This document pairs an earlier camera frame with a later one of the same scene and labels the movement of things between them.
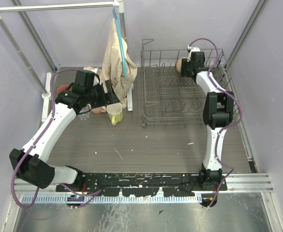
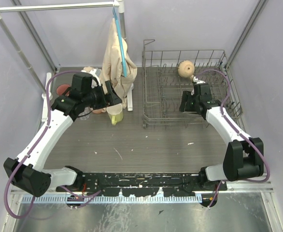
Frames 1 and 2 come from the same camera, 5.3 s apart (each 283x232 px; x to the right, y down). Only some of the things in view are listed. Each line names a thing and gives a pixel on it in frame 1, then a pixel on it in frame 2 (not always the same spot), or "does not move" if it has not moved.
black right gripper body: [187, 66] -> [192, 101]
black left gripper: [109, 91] does not move
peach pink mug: [102, 109] does not move
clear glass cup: [84, 116] does not move
